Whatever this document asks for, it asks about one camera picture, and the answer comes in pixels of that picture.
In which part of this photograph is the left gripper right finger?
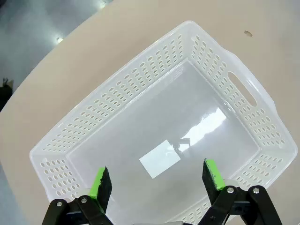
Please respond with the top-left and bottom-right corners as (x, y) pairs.
(199, 158), (283, 225)

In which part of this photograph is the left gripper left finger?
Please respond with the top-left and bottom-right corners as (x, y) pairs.
(41, 165), (118, 225)

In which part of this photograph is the white perforated plastic basket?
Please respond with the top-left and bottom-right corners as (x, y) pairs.
(29, 20), (298, 225)

